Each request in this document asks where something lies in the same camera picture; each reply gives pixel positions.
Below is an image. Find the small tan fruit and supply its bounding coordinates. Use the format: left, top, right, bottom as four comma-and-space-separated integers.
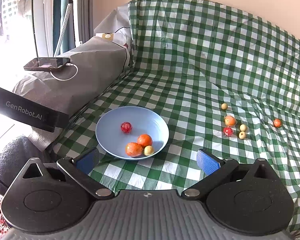
221, 103, 228, 110
239, 124, 247, 132
238, 131, 247, 140

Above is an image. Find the white charging cable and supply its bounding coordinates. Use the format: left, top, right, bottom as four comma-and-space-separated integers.
49, 63, 79, 81

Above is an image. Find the red fruit in plate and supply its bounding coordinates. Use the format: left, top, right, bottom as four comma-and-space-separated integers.
120, 122, 132, 134

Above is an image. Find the light blue plate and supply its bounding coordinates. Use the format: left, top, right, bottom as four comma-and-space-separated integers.
95, 106, 170, 160

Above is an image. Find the red round fruit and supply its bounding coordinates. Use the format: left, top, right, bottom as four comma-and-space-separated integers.
223, 127, 234, 137

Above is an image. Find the black smartphone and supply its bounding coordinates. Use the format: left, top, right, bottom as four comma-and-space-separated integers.
23, 57, 70, 72

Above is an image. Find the green white checkered cloth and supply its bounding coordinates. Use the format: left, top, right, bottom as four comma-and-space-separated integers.
53, 0, 300, 235

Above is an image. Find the orange peach fruit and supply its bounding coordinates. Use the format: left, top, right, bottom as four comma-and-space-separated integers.
224, 115, 237, 127

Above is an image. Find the orange fruit in plate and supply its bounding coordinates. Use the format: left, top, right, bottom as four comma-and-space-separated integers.
137, 134, 153, 148

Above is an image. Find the tan round fruit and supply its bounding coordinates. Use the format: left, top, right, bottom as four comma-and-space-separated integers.
143, 145, 155, 156

